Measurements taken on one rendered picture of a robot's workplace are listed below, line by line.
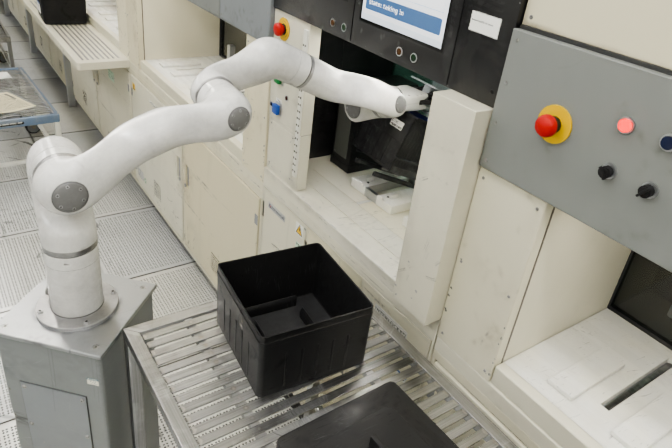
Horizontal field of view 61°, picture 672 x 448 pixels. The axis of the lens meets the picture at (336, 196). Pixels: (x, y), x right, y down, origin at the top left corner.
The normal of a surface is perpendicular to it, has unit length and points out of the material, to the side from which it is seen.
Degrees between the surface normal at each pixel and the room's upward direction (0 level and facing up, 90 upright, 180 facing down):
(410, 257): 90
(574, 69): 90
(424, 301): 90
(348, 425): 0
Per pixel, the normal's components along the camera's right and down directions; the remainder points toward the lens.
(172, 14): 0.56, 0.45
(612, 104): -0.82, 0.19
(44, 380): -0.18, 0.45
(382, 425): 0.11, -0.87
